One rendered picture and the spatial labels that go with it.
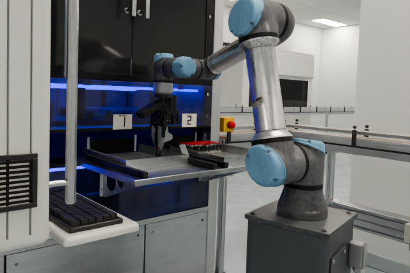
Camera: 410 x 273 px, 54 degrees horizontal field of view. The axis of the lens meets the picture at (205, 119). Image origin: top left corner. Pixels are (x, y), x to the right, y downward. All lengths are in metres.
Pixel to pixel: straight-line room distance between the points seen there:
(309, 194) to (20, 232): 0.76
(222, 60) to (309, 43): 9.24
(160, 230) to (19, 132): 1.06
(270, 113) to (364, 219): 1.38
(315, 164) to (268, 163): 0.18
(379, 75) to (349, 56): 7.66
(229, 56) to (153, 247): 0.90
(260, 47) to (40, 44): 0.57
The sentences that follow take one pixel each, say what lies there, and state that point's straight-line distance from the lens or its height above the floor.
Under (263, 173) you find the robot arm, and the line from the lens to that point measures 1.09.
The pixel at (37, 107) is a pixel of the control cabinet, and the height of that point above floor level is 1.10.
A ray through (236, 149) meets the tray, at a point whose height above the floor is 0.90.
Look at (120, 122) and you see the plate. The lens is 1.62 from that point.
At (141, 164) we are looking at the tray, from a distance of 1.38.
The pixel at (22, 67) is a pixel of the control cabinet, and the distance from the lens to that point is 0.90.
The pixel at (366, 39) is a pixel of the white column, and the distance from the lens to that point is 3.00.
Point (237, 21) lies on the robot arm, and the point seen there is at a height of 1.35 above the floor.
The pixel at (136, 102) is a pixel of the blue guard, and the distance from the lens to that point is 1.65.
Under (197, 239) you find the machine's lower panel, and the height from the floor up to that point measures 0.45.
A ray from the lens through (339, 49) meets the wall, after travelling 10.75.
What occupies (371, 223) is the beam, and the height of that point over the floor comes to 0.49.
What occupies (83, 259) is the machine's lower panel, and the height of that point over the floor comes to 0.50.
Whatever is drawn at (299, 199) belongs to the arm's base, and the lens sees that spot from 1.21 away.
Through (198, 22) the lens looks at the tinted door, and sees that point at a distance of 1.88.
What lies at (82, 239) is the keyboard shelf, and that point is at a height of 0.80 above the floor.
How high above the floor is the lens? 1.14
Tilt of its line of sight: 4 degrees down
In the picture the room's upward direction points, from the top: 2 degrees clockwise
